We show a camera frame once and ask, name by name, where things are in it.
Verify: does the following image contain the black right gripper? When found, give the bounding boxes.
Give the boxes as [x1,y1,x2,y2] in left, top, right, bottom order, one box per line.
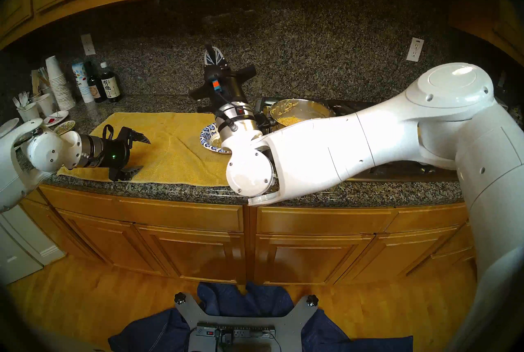
[189,48,258,112]

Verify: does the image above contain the stack of paper cups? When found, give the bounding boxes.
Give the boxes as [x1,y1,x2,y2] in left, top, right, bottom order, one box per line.
[45,55,76,111]

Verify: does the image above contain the white kitchen appliance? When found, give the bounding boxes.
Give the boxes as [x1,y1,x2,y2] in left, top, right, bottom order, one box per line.
[0,204,66,286]

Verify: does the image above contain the wooden drawer front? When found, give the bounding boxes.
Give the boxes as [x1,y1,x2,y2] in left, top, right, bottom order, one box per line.
[256,206,397,235]
[116,196,245,233]
[39,184,119,216]
[385,204,469,233]

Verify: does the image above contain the plain white bowl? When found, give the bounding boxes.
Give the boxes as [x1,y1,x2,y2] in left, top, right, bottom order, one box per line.
[0,118,20,139]

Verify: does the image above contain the steel gas stove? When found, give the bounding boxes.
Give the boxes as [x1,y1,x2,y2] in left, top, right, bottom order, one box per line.
[250,97,459,183]

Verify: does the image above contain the black cable orange connector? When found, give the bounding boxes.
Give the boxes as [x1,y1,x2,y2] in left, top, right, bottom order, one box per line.
[211,79,239,131]

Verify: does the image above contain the paper cup holding forks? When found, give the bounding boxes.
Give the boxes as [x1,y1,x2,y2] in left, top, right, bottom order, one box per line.
[16,103,39,122]

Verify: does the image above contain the wooden lower cabinet door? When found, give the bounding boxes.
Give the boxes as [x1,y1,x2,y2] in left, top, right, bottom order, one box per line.
[135,224,246,284]
[334,224,465,285]
[57,209,169,277]
[254,234,375,286]

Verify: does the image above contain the white blue cylindrical canister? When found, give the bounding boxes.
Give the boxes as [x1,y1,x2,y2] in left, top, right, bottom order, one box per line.
[72,63,95,104]

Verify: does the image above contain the wooden corner wall cabinet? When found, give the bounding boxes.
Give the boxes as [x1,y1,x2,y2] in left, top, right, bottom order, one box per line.
[448,0,524,65]

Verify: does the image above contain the cooked oatmeal mass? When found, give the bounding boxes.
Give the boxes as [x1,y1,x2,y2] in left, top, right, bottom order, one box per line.
[270,101,307,126]

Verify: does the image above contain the wooden lower cabinet frame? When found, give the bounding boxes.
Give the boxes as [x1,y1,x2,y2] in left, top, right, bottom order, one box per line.
[18,183,477,286]

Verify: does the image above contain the yellow towel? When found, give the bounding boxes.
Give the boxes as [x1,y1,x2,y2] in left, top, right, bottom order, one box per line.
[57,112,253,187]

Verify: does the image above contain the blue patterned paper bowl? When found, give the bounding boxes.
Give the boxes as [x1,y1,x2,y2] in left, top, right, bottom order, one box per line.
[200,123,230,154]

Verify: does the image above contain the small dark sauce bottle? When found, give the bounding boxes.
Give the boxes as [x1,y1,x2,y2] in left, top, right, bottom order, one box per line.
[85,62,106,103]

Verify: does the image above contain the wooden stirrer sticks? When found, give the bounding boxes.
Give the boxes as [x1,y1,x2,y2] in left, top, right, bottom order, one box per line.
[31,67,50,96]

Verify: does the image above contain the stainless steel pot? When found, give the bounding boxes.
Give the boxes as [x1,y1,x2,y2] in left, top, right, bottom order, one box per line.
[254,98,336,139]

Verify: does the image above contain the white paper cup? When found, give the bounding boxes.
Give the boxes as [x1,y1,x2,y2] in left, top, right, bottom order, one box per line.
[35,93,56,117]

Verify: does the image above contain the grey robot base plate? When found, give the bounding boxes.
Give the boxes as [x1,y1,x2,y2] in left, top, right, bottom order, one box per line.
[175,294,319,352]

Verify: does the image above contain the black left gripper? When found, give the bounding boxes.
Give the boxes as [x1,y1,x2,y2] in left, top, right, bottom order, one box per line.
[97,128,151,182]

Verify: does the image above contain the dark blue cloth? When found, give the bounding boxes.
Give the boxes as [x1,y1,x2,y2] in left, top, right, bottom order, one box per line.
[108,282,414,352]

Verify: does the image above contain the soy sauce bottle white label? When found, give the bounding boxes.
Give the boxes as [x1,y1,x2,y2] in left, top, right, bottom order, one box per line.
[99,62,122,103]

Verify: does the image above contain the white saucer red smear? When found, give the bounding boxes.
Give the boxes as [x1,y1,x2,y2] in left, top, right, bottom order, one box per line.
[43,110,69,127]

